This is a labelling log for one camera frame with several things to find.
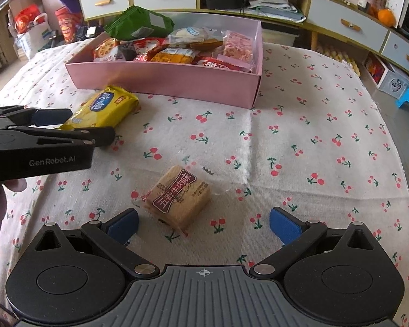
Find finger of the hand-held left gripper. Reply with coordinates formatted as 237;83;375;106
0;106;73;128
7;126;116;149

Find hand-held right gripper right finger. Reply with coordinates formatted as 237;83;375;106
249;207;377;277

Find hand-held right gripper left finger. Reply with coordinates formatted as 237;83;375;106
32;208;159;279

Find yellow biscuit packet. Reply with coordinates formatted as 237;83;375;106
55;84;141;133

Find tan biscuit clear packet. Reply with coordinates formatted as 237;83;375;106
140;164;234;239

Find red biscuit picture packet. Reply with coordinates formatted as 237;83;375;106
93;38;121;62

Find pink cardboard box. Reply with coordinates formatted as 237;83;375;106
65;13;263;110

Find red snack packet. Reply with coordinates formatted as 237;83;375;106
131;37;171;62
194;59;254;74

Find orange snack packet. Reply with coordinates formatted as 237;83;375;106
149;47;200;66

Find green snack packet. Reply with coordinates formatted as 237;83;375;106
103;4;175;42

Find pink cereal bar packet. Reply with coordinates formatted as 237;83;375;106
221;30;256;65

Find white shopping bag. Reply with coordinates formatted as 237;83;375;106
15;14;60;60

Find cherry print tablecloth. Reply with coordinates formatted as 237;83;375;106
0;39;409;327

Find red gift bag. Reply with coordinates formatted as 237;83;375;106
55;5;87;43

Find yellow egg tray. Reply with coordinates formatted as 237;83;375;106
315;43;362;75

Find white printed carton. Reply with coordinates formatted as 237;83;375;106
363;53;409;98

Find white storage box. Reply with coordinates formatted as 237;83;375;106
261;27;300;46

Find long wooden cabinet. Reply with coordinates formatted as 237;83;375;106
71;0;409;79

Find folded pale cloths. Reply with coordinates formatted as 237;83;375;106
247;0;307;23

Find orange fruit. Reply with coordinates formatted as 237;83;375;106
377;8;396;28

